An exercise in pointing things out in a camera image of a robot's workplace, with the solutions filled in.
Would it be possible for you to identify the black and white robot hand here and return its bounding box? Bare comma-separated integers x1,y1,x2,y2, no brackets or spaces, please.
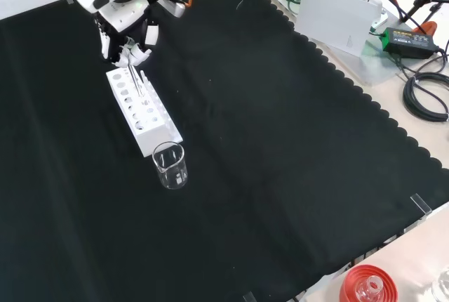
93,0,159,70

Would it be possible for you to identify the clear glass rod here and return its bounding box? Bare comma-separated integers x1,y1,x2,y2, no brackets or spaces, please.
126,63,145,98

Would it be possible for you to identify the white test tube rack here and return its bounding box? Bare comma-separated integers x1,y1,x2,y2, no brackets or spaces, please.
105,68,184,158

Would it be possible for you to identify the clear glass beaker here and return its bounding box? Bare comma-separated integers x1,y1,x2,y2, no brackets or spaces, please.
152,141,189,190

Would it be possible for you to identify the black cloth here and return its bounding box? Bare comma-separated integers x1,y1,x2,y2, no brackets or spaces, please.
0,0,449,302

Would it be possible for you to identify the pale board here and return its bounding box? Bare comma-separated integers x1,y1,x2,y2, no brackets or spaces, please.
296,0,383,58

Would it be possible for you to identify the black power adapter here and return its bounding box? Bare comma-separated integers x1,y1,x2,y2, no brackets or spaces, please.
381,27,440,60

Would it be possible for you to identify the orange clamp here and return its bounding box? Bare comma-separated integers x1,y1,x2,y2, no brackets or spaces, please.
413,20,438,37

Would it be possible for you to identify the red ridged round stand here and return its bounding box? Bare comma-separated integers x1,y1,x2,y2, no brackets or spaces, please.
337,263,399,302

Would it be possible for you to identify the clear glass flask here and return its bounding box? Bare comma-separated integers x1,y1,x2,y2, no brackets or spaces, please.
355,275,384,302

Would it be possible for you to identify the clear glassware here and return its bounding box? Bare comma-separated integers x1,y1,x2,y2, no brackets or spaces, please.
431,268,449,302

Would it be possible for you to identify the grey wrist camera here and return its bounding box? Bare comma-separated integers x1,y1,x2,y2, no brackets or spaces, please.
154,0,187,19

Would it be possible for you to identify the pale base plate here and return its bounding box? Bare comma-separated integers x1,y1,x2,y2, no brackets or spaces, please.
269,0,399,87

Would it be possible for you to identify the coiled black cable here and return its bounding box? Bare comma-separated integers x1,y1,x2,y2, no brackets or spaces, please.
402,72,449,123

